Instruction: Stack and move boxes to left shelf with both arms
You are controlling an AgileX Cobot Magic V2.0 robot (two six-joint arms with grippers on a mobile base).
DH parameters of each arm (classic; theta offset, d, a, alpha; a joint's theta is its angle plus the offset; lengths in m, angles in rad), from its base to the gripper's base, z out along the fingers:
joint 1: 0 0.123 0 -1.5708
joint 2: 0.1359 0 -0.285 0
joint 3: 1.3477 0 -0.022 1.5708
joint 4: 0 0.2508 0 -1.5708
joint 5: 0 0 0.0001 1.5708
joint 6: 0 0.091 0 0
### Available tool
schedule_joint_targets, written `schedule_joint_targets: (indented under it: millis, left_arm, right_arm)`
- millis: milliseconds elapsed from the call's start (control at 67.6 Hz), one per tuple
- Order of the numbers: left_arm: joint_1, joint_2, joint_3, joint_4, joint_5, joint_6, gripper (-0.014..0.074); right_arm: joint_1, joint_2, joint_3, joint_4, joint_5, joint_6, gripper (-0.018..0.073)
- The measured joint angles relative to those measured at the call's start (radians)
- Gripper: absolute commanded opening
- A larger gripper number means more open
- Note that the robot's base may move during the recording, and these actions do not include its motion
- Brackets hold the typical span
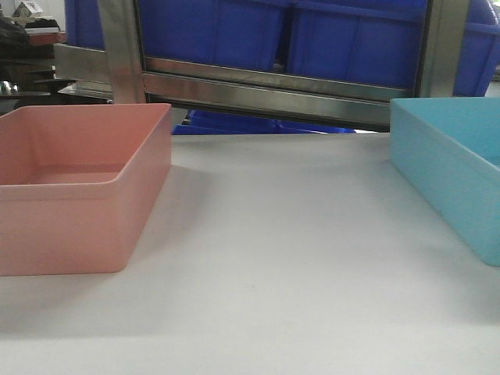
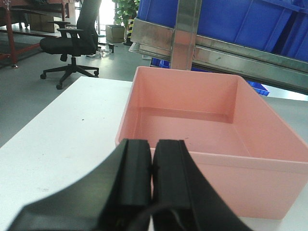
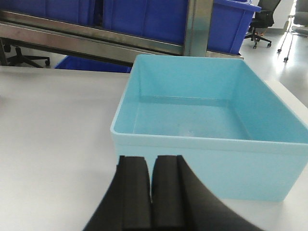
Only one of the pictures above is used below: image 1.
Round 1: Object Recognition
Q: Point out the blue bin under shelf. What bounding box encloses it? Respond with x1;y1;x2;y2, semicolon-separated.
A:
172;109;355;135

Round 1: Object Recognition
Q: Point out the stainless steel shelf rack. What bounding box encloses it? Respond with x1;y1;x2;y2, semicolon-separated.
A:
54;1;470;132

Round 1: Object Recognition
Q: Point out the blue storage bin right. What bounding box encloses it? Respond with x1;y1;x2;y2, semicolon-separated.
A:
286;1;427;89

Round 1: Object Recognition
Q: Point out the black office chair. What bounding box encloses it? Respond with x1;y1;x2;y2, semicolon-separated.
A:
1;79;75;99

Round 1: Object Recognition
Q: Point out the blue storage bin left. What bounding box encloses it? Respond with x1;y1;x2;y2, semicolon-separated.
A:
64;0;105;50

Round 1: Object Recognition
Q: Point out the blue storage bin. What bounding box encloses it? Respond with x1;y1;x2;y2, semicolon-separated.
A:
64;0;105;50
137;1;291;71
286;1;427;89

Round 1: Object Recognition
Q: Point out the pink plastic box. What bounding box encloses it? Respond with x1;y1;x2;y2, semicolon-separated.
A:
1;104;171;276

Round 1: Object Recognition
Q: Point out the blue storage bin middle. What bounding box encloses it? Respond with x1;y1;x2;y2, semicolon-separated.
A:
137;1;291;71

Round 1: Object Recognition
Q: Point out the light blue plastic box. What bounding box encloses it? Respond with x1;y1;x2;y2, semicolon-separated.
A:
390;97;499;266

